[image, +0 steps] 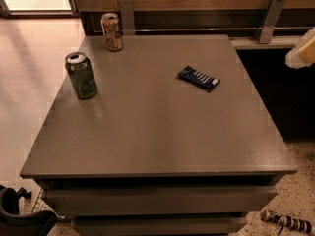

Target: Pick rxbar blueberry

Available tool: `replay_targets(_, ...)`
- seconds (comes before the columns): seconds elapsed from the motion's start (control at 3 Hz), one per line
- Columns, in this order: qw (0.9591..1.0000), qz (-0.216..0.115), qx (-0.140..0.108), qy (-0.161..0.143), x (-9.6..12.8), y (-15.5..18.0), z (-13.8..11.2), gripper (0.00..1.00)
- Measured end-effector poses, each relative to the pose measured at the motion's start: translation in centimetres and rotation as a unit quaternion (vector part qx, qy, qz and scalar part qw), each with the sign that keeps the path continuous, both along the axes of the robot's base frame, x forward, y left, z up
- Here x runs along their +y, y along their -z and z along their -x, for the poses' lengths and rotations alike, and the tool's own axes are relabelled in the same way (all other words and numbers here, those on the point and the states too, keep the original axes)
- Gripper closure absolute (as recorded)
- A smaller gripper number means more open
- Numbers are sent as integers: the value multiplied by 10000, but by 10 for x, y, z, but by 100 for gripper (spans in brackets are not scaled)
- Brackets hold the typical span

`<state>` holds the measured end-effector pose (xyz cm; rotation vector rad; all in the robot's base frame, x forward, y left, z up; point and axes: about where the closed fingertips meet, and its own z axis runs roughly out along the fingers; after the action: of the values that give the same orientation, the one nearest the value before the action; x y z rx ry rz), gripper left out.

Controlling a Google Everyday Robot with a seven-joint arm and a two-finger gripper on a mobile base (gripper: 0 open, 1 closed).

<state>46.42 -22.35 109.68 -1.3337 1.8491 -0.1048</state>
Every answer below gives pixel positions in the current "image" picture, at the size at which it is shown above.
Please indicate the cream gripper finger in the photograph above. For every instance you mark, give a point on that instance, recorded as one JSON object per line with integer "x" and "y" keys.
{"x": 303, "y": 53}

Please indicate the blue rxbar blueberry wrapper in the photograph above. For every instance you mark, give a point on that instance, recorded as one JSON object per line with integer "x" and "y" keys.
{"x": 198, "y": 79}

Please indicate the grey drawer cabinet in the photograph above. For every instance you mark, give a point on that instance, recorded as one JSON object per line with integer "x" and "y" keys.
{"x": 146, "y": 128}

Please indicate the upper grey drawer front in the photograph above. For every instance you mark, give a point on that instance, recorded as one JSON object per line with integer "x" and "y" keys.
{"x": 156, "y": 201}

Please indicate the grey drawer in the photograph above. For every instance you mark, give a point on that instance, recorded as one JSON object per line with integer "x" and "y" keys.
{"x": 156, "y": 201}
{"x": 159, "y": 226}

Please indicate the black white striped stick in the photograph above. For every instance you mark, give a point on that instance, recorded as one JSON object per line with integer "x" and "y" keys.
{"x": 287, "y": 221}

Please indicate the orange soda can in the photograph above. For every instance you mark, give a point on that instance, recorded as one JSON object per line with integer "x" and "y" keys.
{"x": 111, "y": 30}

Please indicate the green soda can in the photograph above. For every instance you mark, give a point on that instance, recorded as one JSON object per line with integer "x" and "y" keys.
{"x": 79, "y": 69}

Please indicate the lower grey drawer front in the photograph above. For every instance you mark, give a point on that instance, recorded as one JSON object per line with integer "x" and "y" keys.
{"x": 159, "y": 226}

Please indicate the right metal wall bracket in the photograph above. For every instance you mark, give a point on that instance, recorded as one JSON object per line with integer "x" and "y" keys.
{"x": 265, "y": 32}

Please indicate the metal wall bracket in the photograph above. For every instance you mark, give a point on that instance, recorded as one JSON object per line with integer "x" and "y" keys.
{"x": 265, "y": 32}
{"x": 126, "y": 9}

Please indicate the left metal wall bracket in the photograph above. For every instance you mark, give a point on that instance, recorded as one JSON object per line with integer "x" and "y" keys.
{"x": 126, "y": 9}

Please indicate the wire mesh basket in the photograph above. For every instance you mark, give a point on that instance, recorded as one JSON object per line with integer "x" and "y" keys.
{"x": 40, "y": 204}

